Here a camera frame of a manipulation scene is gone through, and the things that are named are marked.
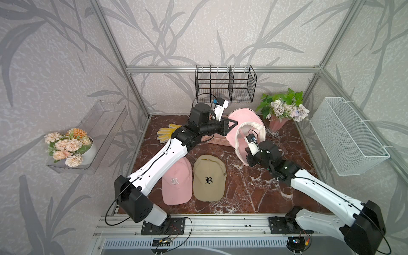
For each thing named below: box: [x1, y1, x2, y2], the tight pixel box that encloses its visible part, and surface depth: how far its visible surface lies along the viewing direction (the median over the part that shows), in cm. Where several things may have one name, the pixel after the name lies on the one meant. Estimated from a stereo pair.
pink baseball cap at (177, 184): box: [161, 156, 193, 206], surface depth 84 cm
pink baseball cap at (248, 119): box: [225, 107, 267, 166], surface depth 70 cm
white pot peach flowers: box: [44, 128, 97, 168], surface depth 52 cm
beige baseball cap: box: [192, 154, 227, 203], surface depth 86 cm
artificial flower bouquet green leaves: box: [256, 87, 310, 123], surface depth 88 cm
